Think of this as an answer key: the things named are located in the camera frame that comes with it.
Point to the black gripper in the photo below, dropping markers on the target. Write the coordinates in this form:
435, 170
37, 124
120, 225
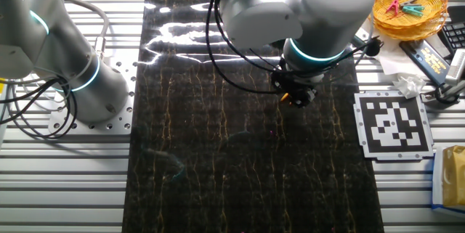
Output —
290, 84

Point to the orange clothespin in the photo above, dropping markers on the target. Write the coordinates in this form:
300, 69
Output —
284, 97

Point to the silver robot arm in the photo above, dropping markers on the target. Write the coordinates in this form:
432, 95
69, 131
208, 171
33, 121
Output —
91, 88

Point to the black white marker board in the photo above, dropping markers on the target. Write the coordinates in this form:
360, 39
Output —
394, 126

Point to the white paper towel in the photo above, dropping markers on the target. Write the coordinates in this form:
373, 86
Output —
392, 62

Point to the crumpled white tissue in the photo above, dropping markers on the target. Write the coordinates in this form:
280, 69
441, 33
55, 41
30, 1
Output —
409, 86

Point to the black marble pattern mat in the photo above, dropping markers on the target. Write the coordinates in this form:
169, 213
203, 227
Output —
218, 171

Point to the pink clothespin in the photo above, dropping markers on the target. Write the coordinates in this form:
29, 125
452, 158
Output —
393, 7

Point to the dark device with yellow print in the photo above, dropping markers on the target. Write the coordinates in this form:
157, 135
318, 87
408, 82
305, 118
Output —
428, 60

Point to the green clothespin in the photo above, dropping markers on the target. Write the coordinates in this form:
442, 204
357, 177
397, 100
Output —
413, 10

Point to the grey clothespin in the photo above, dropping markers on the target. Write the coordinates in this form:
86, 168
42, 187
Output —
409, 1

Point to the orange wicker basket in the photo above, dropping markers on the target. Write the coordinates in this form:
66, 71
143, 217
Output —
428, 0

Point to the black keyboard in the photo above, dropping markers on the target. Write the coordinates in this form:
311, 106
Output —
454, 35

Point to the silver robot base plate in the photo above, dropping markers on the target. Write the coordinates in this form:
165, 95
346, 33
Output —
120, 124

